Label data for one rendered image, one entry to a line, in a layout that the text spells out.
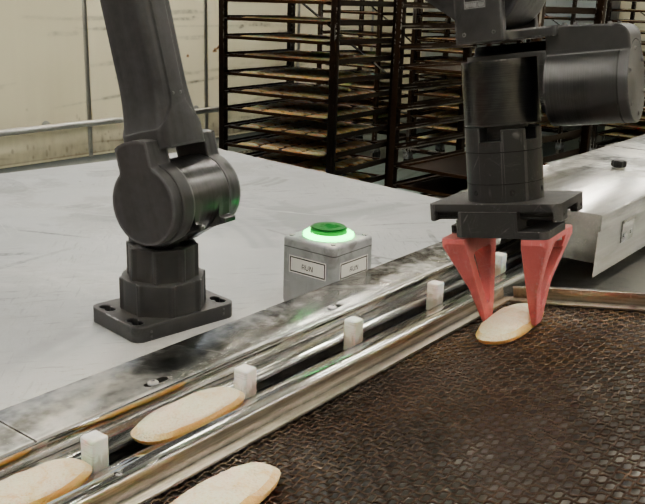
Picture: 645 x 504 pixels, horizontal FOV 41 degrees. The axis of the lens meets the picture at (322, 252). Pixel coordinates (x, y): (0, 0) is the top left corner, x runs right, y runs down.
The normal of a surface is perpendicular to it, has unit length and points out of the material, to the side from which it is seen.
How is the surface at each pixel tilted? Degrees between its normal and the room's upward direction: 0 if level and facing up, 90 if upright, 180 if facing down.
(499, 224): 89
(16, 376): 0
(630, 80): 81
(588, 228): 90
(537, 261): 110
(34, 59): 89
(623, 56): 54
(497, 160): 87
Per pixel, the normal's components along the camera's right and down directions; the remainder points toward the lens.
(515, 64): 0.15, 0.18
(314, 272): -0.62, 0.21
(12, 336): 0.03, -0.96
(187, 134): 0.84, -0.07
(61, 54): 0.78, 0.19
